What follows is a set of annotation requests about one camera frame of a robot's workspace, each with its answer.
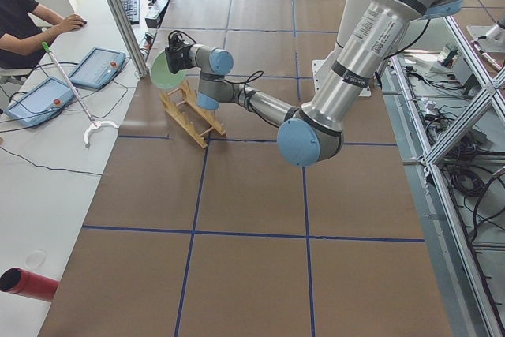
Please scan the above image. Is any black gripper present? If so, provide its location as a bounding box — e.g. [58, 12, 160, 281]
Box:
[165, 44, 194, 74]

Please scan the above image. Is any light green plate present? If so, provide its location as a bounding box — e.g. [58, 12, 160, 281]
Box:
[151, 52, 187, 90]

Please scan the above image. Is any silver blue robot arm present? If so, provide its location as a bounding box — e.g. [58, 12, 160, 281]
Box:
[165, 0, 463, 167]

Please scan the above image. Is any wooden plate rack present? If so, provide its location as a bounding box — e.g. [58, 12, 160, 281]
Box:
[159, 80, 226, 148]

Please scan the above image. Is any person's right hand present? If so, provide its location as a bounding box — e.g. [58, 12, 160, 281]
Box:
[57, 14, 88, 33]

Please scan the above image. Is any black keyboard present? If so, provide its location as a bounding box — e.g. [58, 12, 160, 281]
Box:
[120, 0, 140, 24]

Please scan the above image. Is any blue teach pendant far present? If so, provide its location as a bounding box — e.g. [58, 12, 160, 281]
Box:
[69, 47, 126, 89]

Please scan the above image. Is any blue teach pendant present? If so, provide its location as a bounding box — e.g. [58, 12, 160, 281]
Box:
[5, 77, 74, 127]
[69, 47, 126, 89]

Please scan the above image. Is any white reacher grabber stick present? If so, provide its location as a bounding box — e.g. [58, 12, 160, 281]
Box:
[41, 41, 118, 148]

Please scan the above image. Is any blue teach pendant near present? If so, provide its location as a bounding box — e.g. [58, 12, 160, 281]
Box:
[5, 77, 74, 127]

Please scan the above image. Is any seated person in black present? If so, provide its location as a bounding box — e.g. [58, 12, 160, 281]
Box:
[1, 0, 65, 69]

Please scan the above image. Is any red cylinder tube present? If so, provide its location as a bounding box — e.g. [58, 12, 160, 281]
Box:
[1, 268, 59, 302]

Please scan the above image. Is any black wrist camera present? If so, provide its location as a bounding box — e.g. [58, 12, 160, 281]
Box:
[168, 30, 189, 51]

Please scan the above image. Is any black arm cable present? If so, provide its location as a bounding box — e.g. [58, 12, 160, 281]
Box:
[226, 70, 265, 109]

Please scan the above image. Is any aluminium frame post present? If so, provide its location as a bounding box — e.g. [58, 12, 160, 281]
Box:
[107, 0, 149, 78]

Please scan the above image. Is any black cable bundle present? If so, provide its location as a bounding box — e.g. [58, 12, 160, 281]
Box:
[402, 56, 505, 314]

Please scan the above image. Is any aluminium frame rail right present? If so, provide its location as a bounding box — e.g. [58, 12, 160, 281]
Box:
[391, 17, 504, 336]

